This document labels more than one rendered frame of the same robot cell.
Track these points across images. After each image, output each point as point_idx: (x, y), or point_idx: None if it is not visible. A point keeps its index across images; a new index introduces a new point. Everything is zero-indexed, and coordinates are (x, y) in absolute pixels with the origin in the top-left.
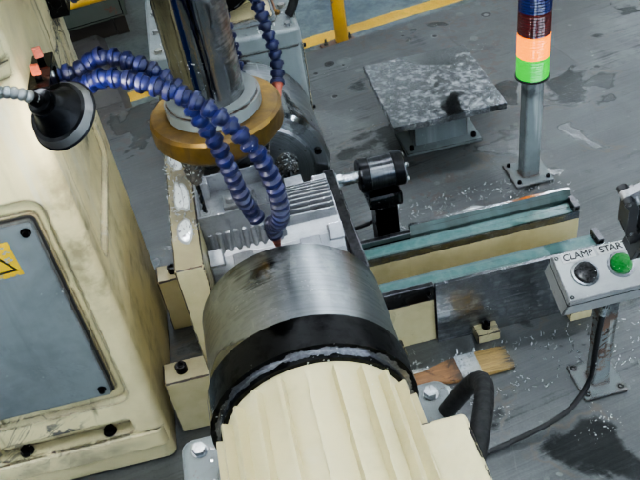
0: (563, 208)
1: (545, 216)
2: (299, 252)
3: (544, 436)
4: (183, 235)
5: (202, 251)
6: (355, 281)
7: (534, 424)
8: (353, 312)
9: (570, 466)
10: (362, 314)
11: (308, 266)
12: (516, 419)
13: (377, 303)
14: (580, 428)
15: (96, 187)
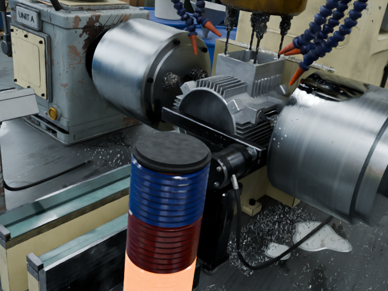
0: (47, 260)
1: (64, 245)
2: (170, 32)
3: (32, 188)
4: (242, 43)
5: (225, 43)
6: (137, 44)
7: (39, 192)
8: (123, 31)
9: (12, 180)
10: (120, 35)
11: (160, 30)
12: (52, 191)
13: (123, 53)
14: (8, 196)
15: (301, 27)
